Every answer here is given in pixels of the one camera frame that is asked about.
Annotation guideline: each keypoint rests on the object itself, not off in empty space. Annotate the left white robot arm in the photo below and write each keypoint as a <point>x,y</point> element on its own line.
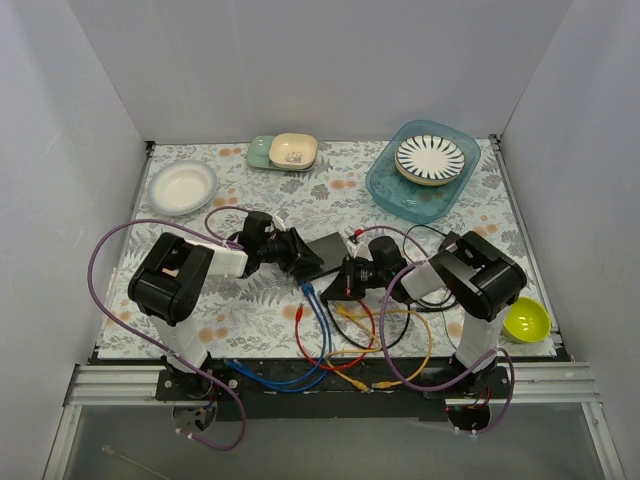
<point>168,283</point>

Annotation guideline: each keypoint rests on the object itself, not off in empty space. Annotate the teal transparent plastic tray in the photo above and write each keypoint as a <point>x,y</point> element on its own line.
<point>411,201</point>

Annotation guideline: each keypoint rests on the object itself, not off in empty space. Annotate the beige square bowl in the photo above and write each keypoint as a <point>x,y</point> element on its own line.
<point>292,151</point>

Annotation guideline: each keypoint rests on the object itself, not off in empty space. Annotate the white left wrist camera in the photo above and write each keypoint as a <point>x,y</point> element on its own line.
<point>281,219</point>

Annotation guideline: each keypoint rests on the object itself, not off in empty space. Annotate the striped white blue plate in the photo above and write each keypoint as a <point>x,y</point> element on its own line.
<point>429,160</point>

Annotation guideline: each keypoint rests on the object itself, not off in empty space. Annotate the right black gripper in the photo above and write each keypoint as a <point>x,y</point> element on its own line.
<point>347,279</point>

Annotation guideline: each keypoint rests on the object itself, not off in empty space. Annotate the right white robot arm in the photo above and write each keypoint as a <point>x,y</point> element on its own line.
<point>483,280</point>

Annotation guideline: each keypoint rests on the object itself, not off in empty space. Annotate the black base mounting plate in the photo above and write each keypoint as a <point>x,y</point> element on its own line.
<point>324,396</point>

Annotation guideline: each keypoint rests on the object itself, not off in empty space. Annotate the green square dish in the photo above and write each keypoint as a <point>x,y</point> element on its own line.
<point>258,153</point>

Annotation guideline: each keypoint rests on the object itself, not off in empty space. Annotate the lime green bowl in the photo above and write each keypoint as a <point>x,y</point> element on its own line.
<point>527,321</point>

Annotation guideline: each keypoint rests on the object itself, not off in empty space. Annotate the white blue-rimmed bowl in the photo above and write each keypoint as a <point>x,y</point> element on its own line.
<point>182,188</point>

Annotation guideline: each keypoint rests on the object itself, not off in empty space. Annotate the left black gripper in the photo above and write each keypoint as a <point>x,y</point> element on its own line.
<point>296,251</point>

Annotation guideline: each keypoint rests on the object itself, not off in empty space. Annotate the floral patterned table mat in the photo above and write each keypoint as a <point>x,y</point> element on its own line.
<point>266,315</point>

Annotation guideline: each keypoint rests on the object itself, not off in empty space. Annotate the black network switch box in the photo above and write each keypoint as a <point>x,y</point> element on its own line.
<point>332,250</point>

